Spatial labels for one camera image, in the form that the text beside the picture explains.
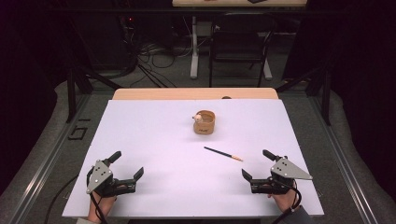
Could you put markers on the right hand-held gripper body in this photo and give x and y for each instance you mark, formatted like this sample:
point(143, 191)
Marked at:
point(285, 171)

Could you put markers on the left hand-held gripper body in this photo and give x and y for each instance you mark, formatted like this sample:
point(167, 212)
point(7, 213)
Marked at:
point(102, 179)

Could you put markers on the black pencil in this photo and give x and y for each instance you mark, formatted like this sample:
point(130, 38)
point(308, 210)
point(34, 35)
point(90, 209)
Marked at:
point(222, 153)

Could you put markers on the tan wooden pencil holder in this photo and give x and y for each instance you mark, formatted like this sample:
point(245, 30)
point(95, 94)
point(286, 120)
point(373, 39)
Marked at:
point(204, 128)

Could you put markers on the person's left hand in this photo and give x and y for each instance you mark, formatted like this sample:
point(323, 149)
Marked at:
point(101, 207)

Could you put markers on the person's right hand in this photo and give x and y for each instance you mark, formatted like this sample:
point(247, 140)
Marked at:
point(286, 201)

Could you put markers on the white table board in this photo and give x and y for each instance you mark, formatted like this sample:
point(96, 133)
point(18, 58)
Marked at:
point(162, 161)

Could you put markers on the small dark object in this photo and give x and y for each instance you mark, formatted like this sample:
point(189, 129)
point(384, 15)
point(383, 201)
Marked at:
point(226, 97)

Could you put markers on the black metal stand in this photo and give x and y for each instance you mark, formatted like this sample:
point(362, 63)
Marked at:
point(71, 93)
point(325, 96)

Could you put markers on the light wooden table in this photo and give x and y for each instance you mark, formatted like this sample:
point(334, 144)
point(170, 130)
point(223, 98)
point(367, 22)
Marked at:
point(174, 93)

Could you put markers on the black folding chair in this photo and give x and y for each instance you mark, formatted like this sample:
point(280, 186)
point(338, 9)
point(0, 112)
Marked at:
point(236, 46)

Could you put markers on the wooden table with white legs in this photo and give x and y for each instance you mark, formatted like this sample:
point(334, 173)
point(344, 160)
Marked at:
point(194, 46)

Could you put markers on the flat dark object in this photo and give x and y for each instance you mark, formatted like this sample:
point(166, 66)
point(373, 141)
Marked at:
point(257, 1)

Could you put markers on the metal frame rail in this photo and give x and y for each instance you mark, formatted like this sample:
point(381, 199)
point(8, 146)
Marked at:
point(40, 171)
point(345, 174)

